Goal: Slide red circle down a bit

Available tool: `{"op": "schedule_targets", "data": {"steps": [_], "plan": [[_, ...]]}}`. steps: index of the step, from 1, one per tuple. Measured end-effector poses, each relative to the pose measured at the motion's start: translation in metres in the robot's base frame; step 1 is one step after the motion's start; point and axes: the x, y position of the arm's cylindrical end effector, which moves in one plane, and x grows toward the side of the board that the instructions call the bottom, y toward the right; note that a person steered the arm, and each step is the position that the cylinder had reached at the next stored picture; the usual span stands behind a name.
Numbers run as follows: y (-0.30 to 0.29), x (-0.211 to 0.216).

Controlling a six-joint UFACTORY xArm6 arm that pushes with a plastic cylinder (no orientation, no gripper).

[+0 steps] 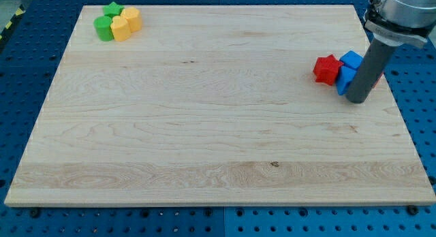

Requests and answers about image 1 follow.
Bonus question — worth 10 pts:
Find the blue wedge block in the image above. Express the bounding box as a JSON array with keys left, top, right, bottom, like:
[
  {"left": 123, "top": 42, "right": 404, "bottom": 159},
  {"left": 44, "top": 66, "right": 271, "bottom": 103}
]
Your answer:
[{"left": 336, "top": 66, "right": 357, "bottom": 95}]

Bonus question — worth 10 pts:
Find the red star block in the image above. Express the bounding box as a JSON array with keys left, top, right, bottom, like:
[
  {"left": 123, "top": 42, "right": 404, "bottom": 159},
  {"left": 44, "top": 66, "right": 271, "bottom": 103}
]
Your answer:
[{"left": 313, "top": 54, "right": 344, "bottom": 86}]

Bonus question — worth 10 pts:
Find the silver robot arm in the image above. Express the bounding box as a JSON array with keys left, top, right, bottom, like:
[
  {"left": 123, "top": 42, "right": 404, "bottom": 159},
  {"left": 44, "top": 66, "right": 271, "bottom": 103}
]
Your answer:
[{"left": 364, "top": 0, "right": 435, "bottom": 48}]

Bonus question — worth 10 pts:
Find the green star block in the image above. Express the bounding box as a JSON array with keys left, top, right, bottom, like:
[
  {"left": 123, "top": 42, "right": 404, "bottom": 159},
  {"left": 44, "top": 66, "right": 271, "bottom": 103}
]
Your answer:
[{"left": 102, "top": 1, "right": 124, "bottom": 18}]

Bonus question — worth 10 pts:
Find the blue cube block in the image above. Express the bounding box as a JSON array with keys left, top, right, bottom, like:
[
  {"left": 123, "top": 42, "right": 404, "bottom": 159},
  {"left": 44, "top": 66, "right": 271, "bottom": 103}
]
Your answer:
[{"left": 339, "top": 50, "right": 363, "bottom": 70}]

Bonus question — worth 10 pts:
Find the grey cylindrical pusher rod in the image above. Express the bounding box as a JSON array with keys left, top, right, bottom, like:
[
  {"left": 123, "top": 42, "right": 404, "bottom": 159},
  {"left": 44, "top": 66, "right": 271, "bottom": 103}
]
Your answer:
[{"left": 345, "top": 37, "right": 396, "bottom": 104}]

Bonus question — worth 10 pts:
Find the light wooden board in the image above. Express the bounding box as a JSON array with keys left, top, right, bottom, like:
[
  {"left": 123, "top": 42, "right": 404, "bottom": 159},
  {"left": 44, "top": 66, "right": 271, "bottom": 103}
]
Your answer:
[{"left": 5, "top": 5, "right": 435, "bottom": 207}]

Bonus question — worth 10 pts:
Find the yellow heart block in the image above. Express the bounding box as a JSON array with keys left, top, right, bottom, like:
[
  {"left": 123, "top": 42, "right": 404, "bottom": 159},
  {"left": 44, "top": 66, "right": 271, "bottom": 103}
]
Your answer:
[{"left": 110, "top": 16, "right": 131, "bottom": 42}]

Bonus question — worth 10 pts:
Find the green cylinder block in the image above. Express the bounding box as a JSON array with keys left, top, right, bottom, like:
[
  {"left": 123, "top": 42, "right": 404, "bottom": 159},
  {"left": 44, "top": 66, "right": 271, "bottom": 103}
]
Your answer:
[{"left": 93, "top": 16, "right": 114, "bottom": 42}]

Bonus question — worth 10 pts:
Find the yellow hexagon block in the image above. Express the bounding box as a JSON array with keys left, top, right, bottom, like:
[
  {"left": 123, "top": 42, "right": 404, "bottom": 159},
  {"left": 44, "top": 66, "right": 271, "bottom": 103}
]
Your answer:
[{"left": 121, "top": 7, "right": 142, "bottom": 32}]

